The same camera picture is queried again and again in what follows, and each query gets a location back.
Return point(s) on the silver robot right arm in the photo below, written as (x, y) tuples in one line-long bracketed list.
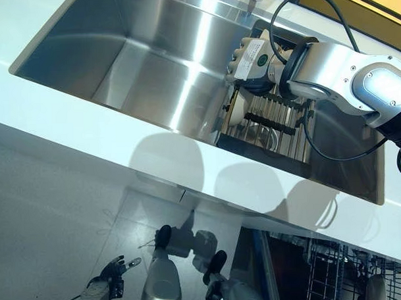
[(332, 66)]

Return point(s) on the black robot left foot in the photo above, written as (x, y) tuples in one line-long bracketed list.
[(164, 235)]

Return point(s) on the yellow backlit panel dark frame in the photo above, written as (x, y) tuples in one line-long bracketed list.
[(363, 6)]

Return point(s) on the black robot right foot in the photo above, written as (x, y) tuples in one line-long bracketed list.
[(219, 259)]

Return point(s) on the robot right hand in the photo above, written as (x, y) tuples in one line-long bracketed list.
[(250, 59)]

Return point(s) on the black robot foot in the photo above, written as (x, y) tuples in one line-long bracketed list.
[(219, 259), (164, 235)]

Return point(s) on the white round ceramic plate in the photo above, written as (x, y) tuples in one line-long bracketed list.
[(238, 109), (378, 290)]

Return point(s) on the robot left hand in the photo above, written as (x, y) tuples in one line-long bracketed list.
[(107, 278)]

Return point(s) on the stainless steel kitchen sink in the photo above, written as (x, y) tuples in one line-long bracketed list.
[(118, 60)]

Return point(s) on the white glossy cabinet door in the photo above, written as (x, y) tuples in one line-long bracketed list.
[(72, 167), (219, 215)]

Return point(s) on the silver robot right leg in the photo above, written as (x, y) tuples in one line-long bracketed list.
[(232, 293)]

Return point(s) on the dishwasher door with control panel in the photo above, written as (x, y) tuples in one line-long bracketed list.
[(267, 269)]

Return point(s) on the black dish drying rack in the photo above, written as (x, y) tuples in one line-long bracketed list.
[(268, 121)]

